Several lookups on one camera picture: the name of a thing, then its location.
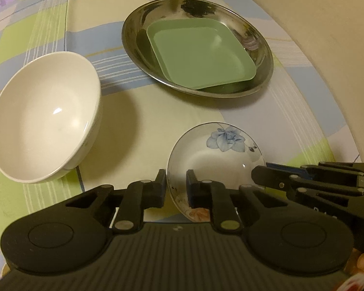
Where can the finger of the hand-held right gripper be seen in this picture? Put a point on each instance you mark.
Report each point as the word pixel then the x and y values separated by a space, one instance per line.
pixel 267 177
pixel 283 168

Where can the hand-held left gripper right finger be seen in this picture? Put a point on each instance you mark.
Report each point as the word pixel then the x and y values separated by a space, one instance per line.
pixel 190 189

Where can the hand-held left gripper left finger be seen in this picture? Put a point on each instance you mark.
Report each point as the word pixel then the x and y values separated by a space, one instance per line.
pixel 163 189

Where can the small floral dish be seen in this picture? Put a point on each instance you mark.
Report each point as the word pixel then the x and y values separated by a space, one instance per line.
pixel 218 160

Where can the green square plate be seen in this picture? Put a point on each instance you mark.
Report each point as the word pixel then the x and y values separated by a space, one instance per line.
pixel 197 54

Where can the white ceramic bowl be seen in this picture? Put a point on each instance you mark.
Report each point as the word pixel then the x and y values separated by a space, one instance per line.
pixel 45 118

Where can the round stainless steel plate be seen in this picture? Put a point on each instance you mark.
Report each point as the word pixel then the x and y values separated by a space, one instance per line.
pixel 139 36

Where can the checked pastel tablecloth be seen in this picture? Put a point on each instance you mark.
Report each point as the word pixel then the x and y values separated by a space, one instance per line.
pixel 133 118

